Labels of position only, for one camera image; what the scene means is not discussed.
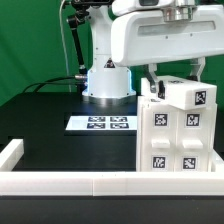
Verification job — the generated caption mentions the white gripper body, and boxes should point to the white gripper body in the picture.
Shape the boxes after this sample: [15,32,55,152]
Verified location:
[111,5,224,66]

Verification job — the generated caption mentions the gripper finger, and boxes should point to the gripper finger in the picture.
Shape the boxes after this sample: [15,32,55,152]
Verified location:
[143,64,165,99]
[187,57,206,81]

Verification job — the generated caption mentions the small white cabinet top block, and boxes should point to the small white cabinet top block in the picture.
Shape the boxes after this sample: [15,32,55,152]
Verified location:
[141,76,217,110]

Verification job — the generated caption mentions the white cabinet body box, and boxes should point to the white cabinet body box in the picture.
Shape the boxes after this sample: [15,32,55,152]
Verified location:
[136,96,217,172]

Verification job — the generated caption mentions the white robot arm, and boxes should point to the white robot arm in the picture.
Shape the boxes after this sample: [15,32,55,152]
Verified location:
[67,0,224,103]

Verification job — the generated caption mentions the white base tag plate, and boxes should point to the white base tag plate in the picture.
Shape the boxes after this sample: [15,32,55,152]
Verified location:
[66,116,137,131]

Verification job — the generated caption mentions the white U-shaped obstacle fence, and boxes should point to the white U-shaped obstacle fence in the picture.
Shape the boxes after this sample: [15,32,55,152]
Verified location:
[0,139,224,196]

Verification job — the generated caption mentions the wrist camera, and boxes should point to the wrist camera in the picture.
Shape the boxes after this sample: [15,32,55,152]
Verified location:
[112,0,174,16]

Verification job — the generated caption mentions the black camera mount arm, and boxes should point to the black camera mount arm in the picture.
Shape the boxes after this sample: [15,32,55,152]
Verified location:
[65,0,114,81]

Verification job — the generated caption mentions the black cables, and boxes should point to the black cables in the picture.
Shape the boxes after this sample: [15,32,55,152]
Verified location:
[22,75,88,94]

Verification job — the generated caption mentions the grey hanging cable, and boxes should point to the grey hanging cable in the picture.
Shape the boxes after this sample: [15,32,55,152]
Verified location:
[58,0,73,94]

